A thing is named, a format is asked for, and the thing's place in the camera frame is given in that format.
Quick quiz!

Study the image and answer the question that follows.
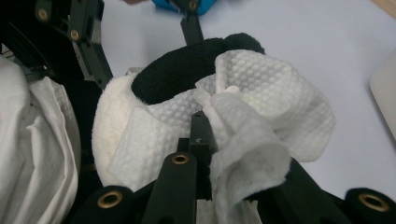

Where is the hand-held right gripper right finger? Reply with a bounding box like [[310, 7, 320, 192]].
[[248, 158, 305, 203]]

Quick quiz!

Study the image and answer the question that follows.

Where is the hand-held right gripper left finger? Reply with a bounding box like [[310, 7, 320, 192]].
[[189, 110, 217, 201]]

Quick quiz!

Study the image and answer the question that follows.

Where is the blue wet wipe pack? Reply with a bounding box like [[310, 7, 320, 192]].
[[151, 0, 218, 17]]

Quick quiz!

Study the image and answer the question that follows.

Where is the panda plush toy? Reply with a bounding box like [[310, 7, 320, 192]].
[[91, 32, 266, 191]]

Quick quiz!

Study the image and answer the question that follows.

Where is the white wet wipe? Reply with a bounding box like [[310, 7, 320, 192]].
[[106, 49, 338, 224]]

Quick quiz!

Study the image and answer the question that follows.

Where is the white storage bin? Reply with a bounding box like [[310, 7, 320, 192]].
[[369, 49, 396, 142]]

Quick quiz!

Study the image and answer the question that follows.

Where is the white shirt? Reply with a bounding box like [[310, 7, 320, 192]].
[[0, 54, 83, 224]]

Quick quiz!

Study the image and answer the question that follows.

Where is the white table cover sheet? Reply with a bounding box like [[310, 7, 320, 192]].
[[101, 0, 396, 202]]

